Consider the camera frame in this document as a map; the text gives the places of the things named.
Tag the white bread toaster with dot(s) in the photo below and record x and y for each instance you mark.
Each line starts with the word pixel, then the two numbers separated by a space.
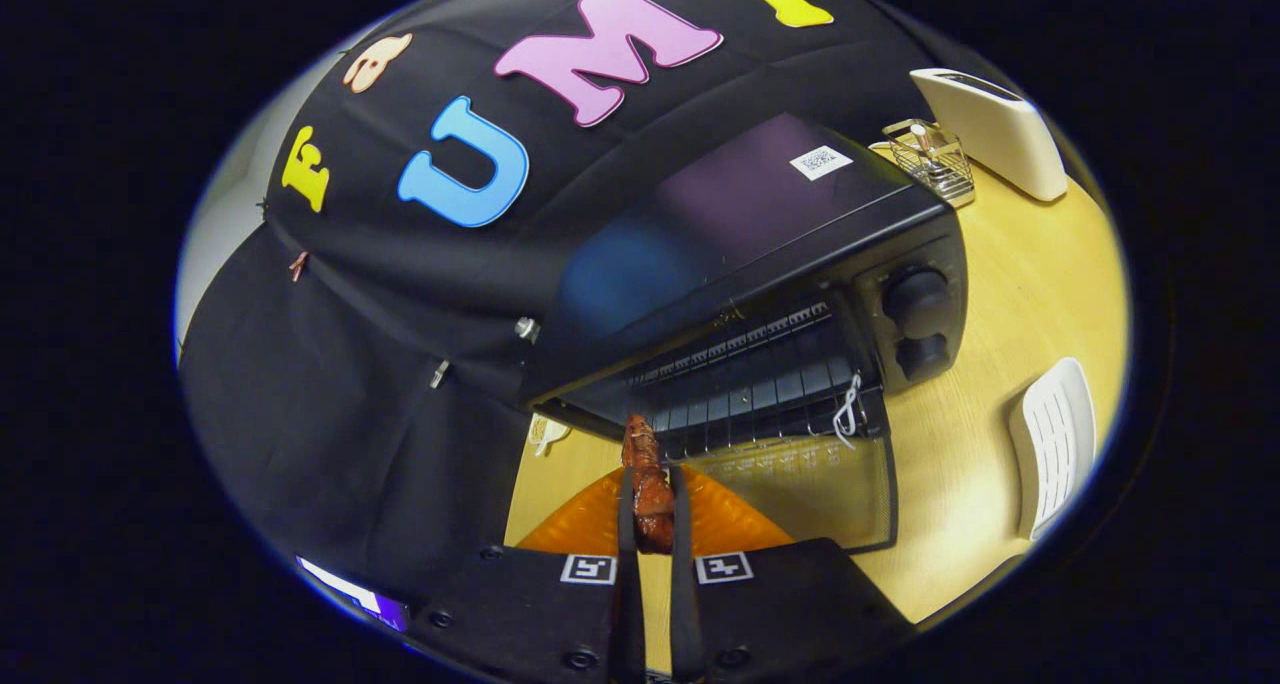
pixel 995 129

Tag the metal clip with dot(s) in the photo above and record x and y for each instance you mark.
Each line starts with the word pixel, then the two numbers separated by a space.
pixel 440 372

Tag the brown meat slice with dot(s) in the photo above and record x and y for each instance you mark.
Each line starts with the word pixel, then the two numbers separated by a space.
pixel 648 484

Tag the white divided seasoning tray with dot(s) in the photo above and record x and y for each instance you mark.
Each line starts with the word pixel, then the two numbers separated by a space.
pixel 548 432

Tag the white oblong dish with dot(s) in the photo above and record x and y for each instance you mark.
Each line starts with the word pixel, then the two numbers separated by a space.
pixel 1055 444

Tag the black toaster oven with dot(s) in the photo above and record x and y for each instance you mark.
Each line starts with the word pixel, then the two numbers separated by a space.
pixel 760 204

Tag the red clip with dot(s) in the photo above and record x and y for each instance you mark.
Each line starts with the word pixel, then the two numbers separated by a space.
pixel 298 264

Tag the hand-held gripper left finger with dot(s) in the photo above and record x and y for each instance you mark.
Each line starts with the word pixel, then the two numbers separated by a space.
pixel 520 614

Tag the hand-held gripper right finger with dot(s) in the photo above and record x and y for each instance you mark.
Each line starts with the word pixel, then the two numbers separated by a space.
pixel 790 604

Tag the black backdrop cloth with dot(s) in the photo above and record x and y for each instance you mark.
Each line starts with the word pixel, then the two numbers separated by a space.
pixel 350 414

